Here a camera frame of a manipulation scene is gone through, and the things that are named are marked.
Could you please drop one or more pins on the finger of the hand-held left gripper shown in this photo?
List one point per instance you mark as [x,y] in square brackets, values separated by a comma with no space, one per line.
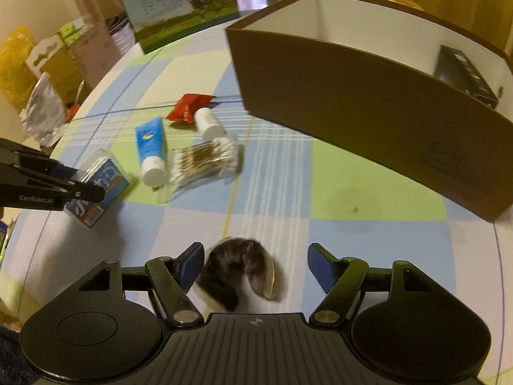
[36,156]
[86,193]

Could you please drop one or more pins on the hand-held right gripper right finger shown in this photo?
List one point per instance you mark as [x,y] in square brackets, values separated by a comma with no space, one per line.
[320,266]

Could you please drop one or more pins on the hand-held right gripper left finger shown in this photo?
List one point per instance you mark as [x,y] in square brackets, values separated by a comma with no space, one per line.
[191,266]

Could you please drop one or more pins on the clear case blue label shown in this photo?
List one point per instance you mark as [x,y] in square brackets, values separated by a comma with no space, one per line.
[110,180]

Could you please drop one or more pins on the blue tube white cap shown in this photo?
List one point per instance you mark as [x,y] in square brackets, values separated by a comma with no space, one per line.
[150,148]

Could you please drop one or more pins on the cotton swab pack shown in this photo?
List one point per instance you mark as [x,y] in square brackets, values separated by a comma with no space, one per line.
[204,160]

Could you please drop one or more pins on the red snack packet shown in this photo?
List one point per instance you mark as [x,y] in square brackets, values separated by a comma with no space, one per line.
[188,108]

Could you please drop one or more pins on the small white bottle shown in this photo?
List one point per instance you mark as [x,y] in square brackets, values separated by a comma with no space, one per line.
[209,124]

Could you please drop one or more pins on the brown cardboard box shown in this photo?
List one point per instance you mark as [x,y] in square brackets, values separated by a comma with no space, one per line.
[360,108]

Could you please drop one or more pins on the black product box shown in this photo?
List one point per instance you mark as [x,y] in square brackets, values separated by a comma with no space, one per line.
[461,72]

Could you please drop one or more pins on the checked tablecloth desktop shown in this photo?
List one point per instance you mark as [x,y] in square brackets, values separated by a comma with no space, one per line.
[280,192]

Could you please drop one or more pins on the crumpled silver plastic bag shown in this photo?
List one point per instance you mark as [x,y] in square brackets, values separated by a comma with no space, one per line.
[42,108]

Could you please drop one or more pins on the small orange item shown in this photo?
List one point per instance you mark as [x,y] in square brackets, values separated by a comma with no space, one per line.
[74,111]

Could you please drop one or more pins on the tan cardboard box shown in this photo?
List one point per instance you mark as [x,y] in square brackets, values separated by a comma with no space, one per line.
[52,64]

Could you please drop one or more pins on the yellow plastic bag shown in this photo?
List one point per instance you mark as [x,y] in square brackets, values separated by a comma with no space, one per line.
[18,64]

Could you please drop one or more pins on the brown cardboard sheet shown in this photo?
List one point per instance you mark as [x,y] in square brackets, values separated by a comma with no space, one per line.
[92,56]

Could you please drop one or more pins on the green tissue packs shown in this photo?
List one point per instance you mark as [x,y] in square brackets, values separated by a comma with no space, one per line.
[74,32]

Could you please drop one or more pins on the blue green milk carton box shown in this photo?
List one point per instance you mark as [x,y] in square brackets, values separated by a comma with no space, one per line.
[180,8]

